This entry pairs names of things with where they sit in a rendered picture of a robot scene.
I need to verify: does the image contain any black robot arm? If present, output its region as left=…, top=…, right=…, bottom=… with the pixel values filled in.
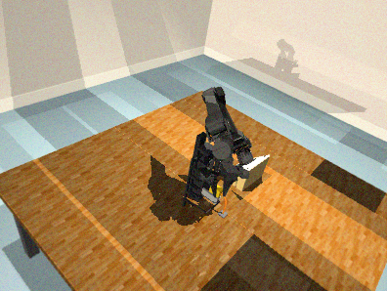
left=202, top=87, right=256, bottom=181

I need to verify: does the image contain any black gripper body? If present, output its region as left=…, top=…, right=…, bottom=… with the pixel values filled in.
left=193, top=154, right=249, bottom=180

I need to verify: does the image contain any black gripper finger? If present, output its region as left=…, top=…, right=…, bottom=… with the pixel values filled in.
left=223, top=180, right=238, bottom=197
left=208, top=180, right=219, bottom=197

